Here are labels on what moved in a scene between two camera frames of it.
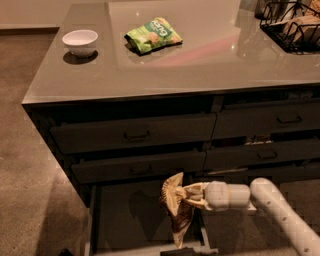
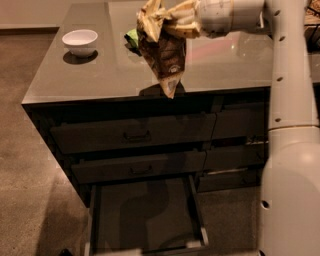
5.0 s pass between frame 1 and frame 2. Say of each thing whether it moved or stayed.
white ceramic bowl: stayed
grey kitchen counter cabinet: stayed
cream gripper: moved
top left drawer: stayed
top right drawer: stayed
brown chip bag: moved
